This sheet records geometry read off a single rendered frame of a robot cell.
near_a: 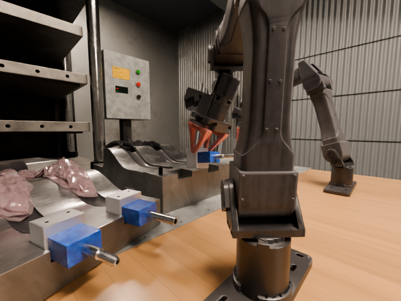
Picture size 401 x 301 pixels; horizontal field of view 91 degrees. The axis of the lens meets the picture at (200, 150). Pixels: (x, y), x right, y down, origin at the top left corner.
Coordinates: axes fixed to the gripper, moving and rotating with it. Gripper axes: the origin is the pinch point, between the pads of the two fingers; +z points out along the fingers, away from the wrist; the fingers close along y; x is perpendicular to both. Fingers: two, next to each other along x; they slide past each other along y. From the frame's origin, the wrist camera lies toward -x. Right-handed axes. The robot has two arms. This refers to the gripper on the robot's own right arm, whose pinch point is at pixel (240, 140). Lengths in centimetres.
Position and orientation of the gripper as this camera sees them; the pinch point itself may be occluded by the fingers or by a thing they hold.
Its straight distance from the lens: 105.3
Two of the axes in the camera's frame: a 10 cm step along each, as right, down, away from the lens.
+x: 7.2, 5.2, -4.6
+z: -3.9, 8.5, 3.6
